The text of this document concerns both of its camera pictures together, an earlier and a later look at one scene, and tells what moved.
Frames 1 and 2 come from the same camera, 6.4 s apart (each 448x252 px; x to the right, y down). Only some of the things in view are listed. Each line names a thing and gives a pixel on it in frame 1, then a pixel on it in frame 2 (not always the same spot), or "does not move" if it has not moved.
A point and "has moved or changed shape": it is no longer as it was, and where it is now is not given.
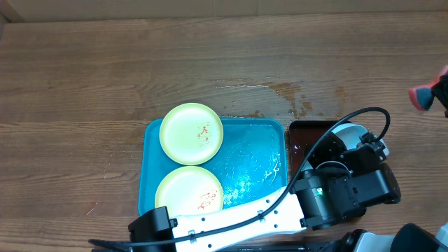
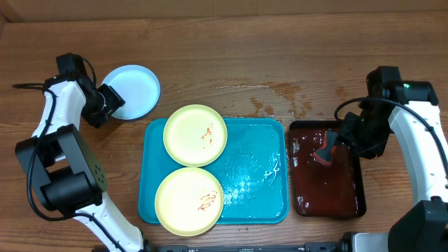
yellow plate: [189, 190] does not move
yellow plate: [191, 134] does not move
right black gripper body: [442, 92] → [340, 138]
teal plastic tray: [251, 162] does not move
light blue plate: [350, 134] has moved or changed shape
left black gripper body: [327, 161] → [102, 104]
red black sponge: [422, 97] has moved or changed shape
